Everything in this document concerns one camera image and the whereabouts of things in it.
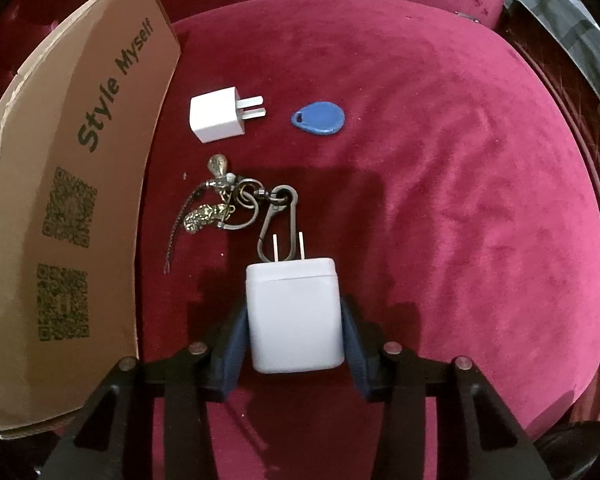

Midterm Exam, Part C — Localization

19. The large white charger plug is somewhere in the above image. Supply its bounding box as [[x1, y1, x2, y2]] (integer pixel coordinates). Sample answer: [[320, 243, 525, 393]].
[[246, 233, 344, 374]]

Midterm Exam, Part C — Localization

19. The small white charger plug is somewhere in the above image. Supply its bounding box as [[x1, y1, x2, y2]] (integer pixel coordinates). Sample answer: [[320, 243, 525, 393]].
[[188, 87, 266, 143]]

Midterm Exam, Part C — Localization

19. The cardboard box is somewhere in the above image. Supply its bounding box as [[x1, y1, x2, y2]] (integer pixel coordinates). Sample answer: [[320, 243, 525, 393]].
[[0, 0, 181, 440]]

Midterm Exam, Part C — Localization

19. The grey plaid blanket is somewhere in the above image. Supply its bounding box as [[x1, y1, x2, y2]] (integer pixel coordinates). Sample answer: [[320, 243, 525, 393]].
[[505, 0, 600, 100]]

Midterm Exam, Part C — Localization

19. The metal keychain with charms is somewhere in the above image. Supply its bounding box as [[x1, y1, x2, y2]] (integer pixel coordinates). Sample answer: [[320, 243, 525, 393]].
[[162, 154, 303, 274]]

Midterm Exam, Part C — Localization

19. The blue teardrop key fob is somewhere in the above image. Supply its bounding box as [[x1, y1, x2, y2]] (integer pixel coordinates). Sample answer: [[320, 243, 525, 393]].
[[290, 101, 346, 136]]

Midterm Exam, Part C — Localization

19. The red velvet tufted armchair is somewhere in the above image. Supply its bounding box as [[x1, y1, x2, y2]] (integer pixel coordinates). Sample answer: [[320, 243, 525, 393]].
[[0, 0, 600, 479]]

